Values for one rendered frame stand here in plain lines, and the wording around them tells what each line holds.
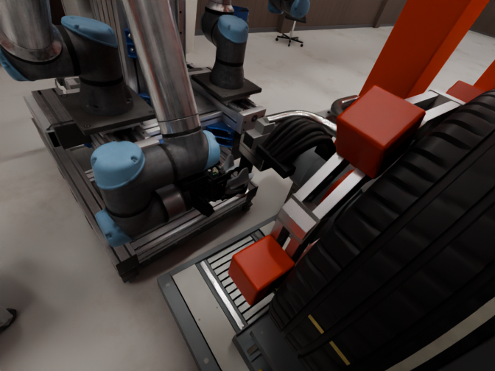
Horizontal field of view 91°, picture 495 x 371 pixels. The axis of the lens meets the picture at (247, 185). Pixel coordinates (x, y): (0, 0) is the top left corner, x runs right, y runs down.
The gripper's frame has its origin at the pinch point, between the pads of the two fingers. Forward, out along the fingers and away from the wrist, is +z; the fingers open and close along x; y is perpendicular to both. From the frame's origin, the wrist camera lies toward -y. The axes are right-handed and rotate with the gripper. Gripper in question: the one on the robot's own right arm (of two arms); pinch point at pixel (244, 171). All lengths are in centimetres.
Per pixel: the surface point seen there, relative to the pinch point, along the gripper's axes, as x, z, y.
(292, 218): -22.2, -12.2, 13.1
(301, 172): -10.8, 9.8, 3.7
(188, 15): 287, 167, -37
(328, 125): -11.4, 11.4, 17.9
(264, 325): -27, 0, -60
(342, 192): -25.3, -6.6, 19.2
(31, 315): 41, -68, -83
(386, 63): -1, 60, 22
